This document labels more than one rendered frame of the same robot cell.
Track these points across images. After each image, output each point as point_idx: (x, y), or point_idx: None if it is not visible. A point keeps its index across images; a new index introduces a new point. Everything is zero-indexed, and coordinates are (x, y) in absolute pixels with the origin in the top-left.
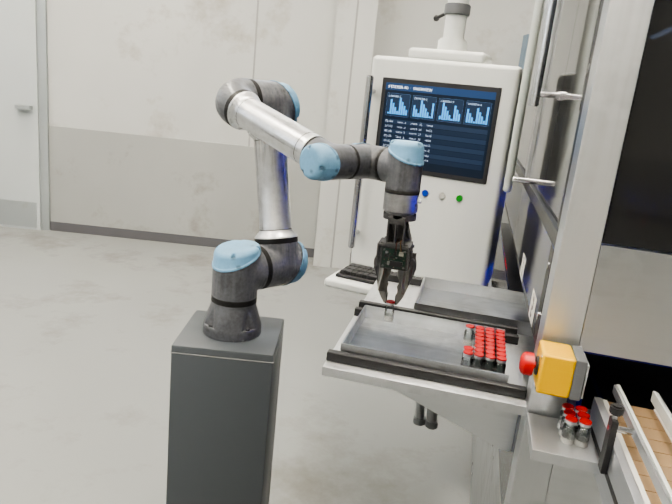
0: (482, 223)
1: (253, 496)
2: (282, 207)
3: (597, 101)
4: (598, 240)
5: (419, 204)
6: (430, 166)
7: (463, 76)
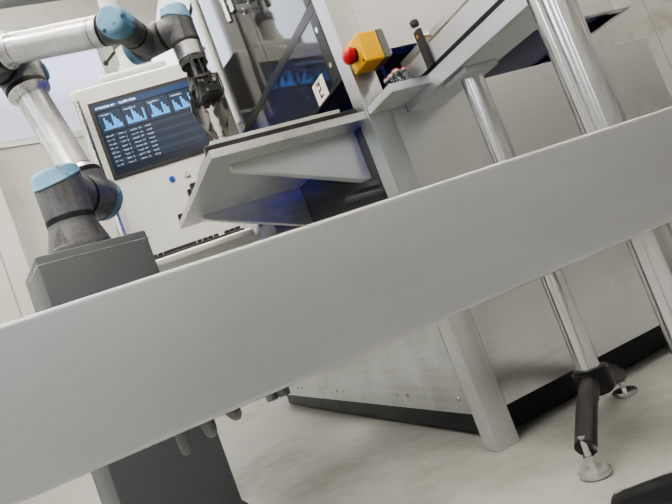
0: None
1: None
2: (75, 142)
3: None
4: None
5: (172, 190)
6: (165, 155)
7: (155, 79)
